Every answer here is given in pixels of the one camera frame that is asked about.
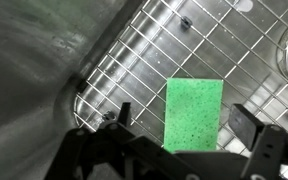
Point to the stainless steel sink basin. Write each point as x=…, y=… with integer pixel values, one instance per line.
x=27, y=66

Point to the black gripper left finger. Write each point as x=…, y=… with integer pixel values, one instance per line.
x=117, y=146

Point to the green sponge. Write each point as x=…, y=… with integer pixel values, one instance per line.
x=193, y=113

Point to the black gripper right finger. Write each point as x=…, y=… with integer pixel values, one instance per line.
x=250, y=130

